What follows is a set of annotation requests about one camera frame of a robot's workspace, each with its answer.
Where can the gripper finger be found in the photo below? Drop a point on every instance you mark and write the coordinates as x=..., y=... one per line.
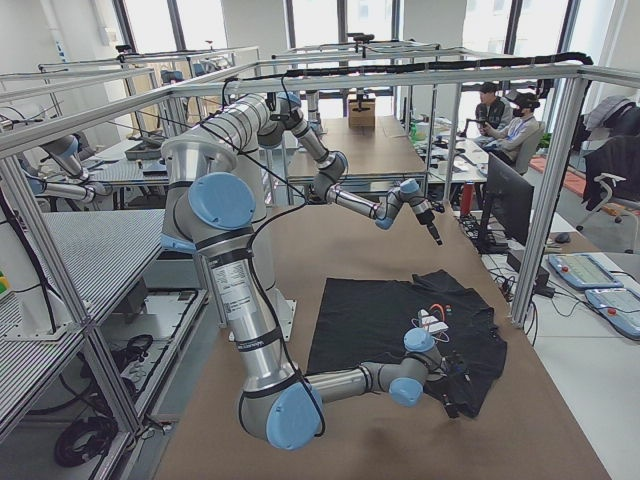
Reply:
x=436, y=236
x=450, y=408

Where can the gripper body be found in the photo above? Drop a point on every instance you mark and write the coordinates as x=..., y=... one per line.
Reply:
x=428, y=218
x=446, y=390

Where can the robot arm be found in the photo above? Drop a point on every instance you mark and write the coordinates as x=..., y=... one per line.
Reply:
x=279, y=404
x=300, y=140

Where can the red bottle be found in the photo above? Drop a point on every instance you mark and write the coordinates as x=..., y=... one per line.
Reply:
x=466, y=199

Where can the black computer monitor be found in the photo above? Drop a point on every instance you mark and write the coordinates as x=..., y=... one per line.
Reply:
x=508, y=198

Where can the seated person with headset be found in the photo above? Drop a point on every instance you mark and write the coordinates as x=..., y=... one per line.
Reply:
x=516, y=143

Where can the cardboard box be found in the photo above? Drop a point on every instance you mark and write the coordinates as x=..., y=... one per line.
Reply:
x=361, y=111

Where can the seated person in cap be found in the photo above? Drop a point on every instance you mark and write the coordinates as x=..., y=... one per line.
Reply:
x=494, y=110

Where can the blue teach pendant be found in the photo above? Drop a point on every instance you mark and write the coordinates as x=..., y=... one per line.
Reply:
x=619, y=306
x=582, y=272

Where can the office chair with jacket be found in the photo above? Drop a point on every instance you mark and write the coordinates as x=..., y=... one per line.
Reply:
x=609, y=139

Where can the striped metal work table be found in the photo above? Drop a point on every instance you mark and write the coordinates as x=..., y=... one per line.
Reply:
x=67, y=278

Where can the aluminium frame cage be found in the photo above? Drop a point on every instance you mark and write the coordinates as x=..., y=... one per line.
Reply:
x=19, y=209

